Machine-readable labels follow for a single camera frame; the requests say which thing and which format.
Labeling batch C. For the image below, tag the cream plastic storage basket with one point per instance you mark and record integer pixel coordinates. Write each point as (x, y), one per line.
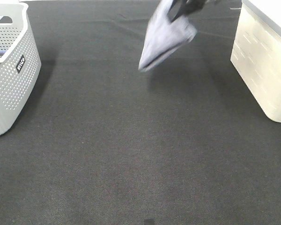
(256, 53)

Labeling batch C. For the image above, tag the black fabric table mat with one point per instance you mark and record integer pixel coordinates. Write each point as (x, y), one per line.
(100, 143)

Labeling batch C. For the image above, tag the grey perforated laundry basket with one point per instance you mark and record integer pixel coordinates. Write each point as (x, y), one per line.
(20, 65)

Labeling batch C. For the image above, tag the lavender grey towel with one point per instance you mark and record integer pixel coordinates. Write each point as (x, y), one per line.
(164, 37)

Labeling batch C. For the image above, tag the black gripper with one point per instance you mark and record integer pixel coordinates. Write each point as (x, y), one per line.
(186, 7)

